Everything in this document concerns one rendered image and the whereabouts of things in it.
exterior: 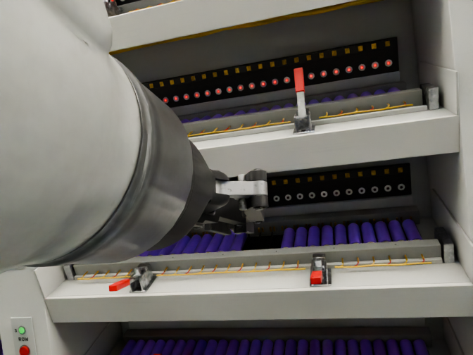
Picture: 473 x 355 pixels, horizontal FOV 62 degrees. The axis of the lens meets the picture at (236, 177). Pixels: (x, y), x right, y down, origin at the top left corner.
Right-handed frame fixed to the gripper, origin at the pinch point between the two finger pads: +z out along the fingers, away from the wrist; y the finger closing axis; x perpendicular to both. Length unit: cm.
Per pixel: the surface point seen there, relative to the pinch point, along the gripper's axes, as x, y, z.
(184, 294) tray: 8.3, 11.9, 16.0
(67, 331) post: 14.1, 35.4, 21.8
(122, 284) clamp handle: 6.5, 18.9, 11.3
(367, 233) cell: 1.0, -14.2, 24.3
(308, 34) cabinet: -33.7, -8.3, 25.2
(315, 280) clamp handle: 6.9, -7.1, 10.0
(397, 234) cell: 1.4, -18.2, 23.7
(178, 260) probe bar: 3.6, 14.2, 19.7
